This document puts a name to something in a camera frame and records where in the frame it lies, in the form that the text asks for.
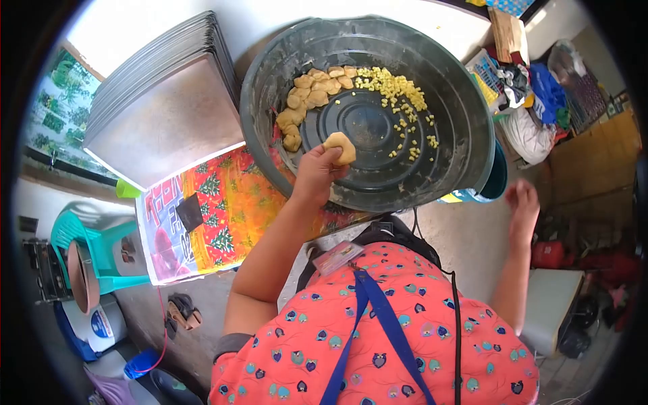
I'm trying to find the person's right hand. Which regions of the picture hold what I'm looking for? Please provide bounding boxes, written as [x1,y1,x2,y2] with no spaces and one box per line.
[505,178,541,249]

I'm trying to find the person's left hand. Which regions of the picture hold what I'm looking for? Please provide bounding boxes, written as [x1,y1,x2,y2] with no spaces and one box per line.
[291,143,351,208]

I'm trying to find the person's right fingers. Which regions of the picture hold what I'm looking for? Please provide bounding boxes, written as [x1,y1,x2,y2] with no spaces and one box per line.
[505,178,540,204]

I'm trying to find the person's left fingers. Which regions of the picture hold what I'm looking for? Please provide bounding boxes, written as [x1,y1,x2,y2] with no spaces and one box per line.
[303,143,337,161]

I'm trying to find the dough piece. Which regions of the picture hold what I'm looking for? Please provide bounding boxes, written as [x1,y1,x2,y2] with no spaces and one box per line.
[323,132,357,166]

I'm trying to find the blue plastic bucket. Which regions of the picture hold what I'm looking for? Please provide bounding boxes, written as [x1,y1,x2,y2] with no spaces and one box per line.
[437,139,509,204]

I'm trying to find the pile of dough balls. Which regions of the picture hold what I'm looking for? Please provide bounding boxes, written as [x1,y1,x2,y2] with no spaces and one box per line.
[275,65,358,153]

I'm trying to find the red plastic container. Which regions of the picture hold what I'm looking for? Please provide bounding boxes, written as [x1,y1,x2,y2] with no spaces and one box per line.
[531,241,566,269]

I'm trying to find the brown wooden cabinet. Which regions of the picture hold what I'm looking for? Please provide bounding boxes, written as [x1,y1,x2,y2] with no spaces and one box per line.
[548,108,642,206]

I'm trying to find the white basket with clothes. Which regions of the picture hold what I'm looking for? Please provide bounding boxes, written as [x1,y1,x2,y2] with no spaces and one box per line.
[465,48,573,165]

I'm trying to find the colourful printed table cover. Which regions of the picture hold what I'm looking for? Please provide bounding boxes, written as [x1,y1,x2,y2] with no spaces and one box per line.
[135,144,376,285]

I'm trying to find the large black plastic tub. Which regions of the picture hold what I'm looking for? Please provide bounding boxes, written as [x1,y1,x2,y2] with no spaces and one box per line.
[239,15,496,213]

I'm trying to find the pile of yellow cubes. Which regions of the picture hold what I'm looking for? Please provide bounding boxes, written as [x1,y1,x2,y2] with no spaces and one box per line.
[354,66,441,161]

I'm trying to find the white box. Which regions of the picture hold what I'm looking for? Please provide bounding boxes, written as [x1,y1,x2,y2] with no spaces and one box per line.
[518,268,586,358]

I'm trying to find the black square patch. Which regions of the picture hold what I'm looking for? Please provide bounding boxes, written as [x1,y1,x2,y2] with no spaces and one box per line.
[175,193,205,233]

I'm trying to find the wooden board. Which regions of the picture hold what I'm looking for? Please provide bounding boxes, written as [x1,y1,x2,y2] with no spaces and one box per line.
[487,7,530,64]

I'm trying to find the stack of metal trays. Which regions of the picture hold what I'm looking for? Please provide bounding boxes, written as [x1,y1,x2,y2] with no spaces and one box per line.
[82,10,247,192]

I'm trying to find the person's body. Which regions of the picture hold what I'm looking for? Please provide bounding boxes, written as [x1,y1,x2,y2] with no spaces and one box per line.
[209,215,540,405]

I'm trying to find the green plastic cup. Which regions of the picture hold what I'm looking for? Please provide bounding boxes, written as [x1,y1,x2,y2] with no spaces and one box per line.
[115,178,143,199]

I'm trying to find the pair of sandals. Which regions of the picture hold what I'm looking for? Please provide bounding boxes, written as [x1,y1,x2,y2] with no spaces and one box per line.
[165,292,204,340]

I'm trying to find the teal plastic chair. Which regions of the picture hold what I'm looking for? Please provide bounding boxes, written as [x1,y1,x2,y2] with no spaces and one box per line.
[50,201,153,297]

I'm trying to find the window with green plants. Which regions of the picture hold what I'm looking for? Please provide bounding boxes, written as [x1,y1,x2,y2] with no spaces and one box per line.
[22,45,118,179]

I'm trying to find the brown round pan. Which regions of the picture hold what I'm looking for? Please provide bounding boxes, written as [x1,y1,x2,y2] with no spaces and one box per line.
[67,240,101,316]

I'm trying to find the blue plastic scoop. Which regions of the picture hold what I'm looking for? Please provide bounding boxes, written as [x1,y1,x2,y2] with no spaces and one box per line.
[124,348,163,380]

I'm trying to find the large water jug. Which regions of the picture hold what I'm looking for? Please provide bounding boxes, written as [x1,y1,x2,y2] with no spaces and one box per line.
[55,293,128,362]

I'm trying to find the black metal stove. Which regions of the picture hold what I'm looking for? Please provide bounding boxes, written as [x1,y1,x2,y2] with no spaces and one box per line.
[22,237,70,305]

